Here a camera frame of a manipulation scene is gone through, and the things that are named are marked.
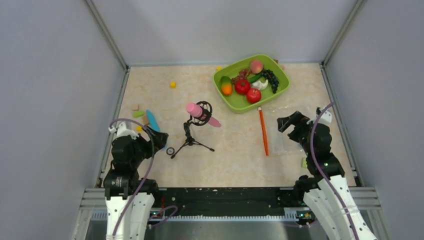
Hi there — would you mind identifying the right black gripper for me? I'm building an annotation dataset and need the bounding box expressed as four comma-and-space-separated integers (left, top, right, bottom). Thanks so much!
277, 110, 313, 156

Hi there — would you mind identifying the yellow cube block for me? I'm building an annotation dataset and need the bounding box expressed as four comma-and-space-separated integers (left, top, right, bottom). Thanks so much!
170, 81, 177, 89

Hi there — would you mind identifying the tan wooden block left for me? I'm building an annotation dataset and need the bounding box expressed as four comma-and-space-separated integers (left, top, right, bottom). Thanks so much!
141, 114, 150, 125

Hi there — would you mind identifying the green cylinder block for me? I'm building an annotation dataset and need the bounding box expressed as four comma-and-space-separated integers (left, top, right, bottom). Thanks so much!
132, 110, 145, 118

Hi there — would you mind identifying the red tomato with stem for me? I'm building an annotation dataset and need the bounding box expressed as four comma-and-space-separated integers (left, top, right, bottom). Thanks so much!
234, 78, 251, 95

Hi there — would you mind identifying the small wooden block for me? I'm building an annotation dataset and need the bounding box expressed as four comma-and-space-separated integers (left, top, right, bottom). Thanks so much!
131, 104, 140, 111

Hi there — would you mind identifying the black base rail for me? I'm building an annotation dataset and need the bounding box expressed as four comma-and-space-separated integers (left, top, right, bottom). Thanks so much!
153, 187, 301, 217

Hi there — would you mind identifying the pink toy microphone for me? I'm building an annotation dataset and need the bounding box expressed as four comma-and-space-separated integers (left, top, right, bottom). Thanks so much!
185, 101, 222, 128

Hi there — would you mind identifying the black grape bunch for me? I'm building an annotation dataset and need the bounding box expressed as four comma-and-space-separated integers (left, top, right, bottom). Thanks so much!
261, 69, 280, 94

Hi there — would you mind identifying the green chili pepper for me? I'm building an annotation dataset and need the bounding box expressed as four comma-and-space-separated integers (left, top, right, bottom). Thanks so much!
248, 73, 263, 84

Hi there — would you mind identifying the red grape bunch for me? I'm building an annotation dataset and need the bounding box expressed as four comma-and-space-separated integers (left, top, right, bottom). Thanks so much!
231, 68, 252, 85

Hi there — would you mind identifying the poker chip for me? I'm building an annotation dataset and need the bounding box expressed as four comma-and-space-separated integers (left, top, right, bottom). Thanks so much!
166, 147, 175, 156

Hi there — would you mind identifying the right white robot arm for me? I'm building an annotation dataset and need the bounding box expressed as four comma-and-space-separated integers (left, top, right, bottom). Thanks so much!
277, 107, 376, 240

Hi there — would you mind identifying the white garlic bulb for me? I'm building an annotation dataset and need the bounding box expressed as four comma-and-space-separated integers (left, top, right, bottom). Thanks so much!
250, 79, 269, 91

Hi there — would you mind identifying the green plastic tray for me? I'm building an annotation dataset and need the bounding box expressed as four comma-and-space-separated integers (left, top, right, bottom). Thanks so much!
213, 54, 290, 114

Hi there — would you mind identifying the pink peach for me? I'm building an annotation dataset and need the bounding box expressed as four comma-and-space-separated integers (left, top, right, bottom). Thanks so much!
249, 59, 264, 74

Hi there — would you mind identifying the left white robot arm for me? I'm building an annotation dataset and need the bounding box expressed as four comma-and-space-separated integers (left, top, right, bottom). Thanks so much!
103, 118, 169, 240

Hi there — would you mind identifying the clear zip top bag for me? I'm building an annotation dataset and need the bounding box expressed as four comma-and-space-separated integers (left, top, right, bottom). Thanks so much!
261, 105, 304, 156

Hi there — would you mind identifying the light green lego brick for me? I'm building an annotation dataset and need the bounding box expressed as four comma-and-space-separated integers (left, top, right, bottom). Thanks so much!
301, 158, 308, 169

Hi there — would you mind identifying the green orange mango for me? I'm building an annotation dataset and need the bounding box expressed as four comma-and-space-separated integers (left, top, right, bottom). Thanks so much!
220, 76, 233, 96

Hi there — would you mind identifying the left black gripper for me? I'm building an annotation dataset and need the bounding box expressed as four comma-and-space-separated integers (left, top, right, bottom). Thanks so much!
130, 124, 168, 167

